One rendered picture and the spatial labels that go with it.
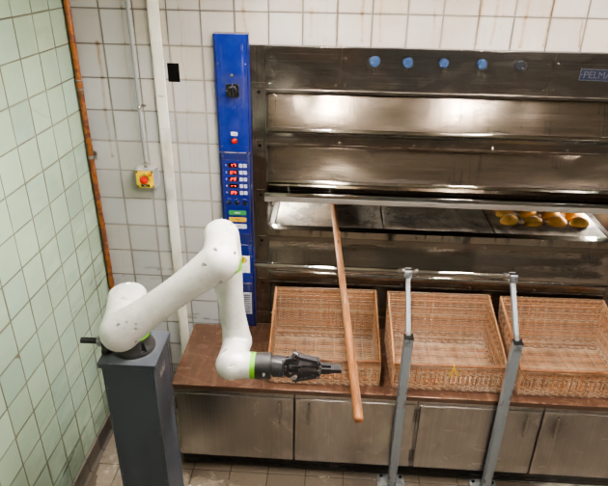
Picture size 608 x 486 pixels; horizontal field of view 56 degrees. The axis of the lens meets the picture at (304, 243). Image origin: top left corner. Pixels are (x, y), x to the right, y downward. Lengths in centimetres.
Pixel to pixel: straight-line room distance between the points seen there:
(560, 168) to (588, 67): 48
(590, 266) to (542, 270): 24
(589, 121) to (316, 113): 127
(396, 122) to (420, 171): 28
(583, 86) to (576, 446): 174
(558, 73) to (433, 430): 179
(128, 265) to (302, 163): 114
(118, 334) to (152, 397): 39
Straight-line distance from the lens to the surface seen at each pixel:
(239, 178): 291
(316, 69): 278
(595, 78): 301
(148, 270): 331
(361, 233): 302
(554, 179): 307
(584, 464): 342
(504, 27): 282
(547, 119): 297
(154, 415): 226
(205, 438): 320
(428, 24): 276
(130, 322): 188
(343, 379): 295
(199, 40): 282
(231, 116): 282
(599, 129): 306
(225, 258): 174
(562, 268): 332
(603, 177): 316
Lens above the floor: 248
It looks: 27 degrees down
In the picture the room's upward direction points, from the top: 1 degrees clockwise
